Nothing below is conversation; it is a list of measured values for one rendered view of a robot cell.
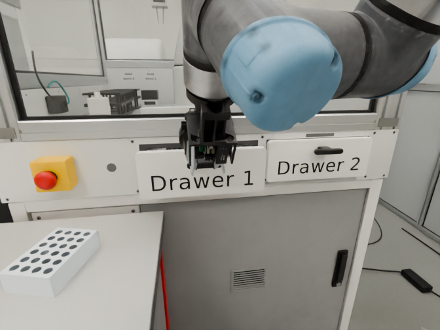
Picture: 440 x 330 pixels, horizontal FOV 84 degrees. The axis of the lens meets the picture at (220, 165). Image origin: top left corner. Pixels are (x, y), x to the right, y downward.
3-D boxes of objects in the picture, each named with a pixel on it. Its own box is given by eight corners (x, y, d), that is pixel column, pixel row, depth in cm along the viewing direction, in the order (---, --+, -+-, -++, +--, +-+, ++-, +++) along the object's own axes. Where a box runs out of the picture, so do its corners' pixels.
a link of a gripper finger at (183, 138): (177, 154, 45) (181, 120, 39) (176, 148, 46) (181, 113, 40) (201, 155, 47) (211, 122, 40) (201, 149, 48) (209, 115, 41)
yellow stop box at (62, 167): (70, 192, 54) (63, 161, 51) (34, 194, 53) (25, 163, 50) (78, 183, 59) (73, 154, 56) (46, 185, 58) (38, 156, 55)
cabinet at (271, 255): (346, 362, 98) (392, 177, 72) (71, 413, 83) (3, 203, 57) (267, 228, 187) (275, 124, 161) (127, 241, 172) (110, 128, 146)
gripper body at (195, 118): (187, 169, 39) (185, 110, 29) (184, 129, 44) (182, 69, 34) (234, 166, 40) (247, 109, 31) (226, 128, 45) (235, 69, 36)
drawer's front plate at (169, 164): (264, 191, 59) (266, 147, 56) (139, 200, 55) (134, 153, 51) (261, 188, 61) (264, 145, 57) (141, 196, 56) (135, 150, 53)
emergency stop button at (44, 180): (55, 190, 51) (51, 173, 50) (35, 192, 50) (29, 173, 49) (62, 184, 54) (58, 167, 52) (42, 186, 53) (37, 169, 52)
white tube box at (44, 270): (54, 298, 37) (48, 278, 36) (4, 293, 38) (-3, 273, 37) (101, 245, 49) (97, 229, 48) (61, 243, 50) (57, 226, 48)
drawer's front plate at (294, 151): (365, 176, 69) (373, 137, 65) (266, 182, 64) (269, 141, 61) (361, 173, 70) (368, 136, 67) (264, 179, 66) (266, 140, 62)
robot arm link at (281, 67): (407, 48, 17) (317, -13, 23) (273, 39, 12) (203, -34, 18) (339, 131, 23) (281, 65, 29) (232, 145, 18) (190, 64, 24)
